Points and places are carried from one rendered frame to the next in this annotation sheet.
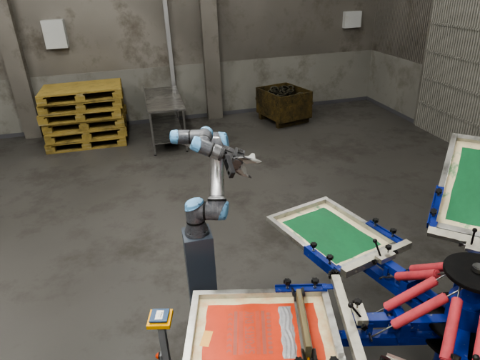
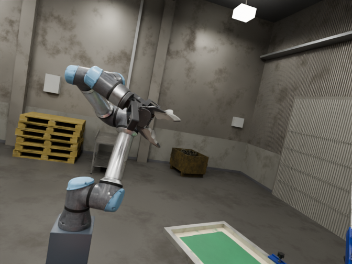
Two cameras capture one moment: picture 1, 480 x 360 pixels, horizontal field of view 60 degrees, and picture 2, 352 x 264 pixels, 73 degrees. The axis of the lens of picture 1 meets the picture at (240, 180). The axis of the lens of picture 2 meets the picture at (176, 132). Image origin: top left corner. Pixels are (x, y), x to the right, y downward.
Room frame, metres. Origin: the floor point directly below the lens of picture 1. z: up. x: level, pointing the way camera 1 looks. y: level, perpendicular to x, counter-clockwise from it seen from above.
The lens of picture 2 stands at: (1.08, -0.06, 1.86)
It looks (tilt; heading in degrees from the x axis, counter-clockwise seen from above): 6 degrees down; 357
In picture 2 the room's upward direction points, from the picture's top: 11 degrees clockwise
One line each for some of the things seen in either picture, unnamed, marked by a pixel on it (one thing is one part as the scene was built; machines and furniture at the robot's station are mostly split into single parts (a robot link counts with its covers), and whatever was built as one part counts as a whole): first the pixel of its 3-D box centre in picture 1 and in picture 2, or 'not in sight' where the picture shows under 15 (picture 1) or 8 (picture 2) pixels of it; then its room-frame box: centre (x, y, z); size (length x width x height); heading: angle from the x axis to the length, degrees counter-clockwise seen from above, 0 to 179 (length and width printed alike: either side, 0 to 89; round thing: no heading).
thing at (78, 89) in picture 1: (85, 114); (53, 136); (7.31, 2.73, 0.51); 1.43 x 0.98 x 1.01; 102
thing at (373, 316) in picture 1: (369, 320); not in sight; (1.61, -0.64, 1.02); 0.17 x 0.06 x 0.05; 89
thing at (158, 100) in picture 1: (165, 116); (107, 150); (7.28, 1.30, 0.42); 1.64 x 0.62 x 0.85; 12
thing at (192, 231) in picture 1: (196, 226); (76, 213); (2.22, 0.29, 1.25); 0.15 x 0.15 x 0.10
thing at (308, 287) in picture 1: (301, 291); not in sight; (1.90, -0.33, 0.98); 0.30 x 0.05 x 0.07; 89
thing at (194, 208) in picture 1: (196, 209); (80, 191); (2.22, 0.28, 1.37); 0.13 x 0.12 x 0.14; 84
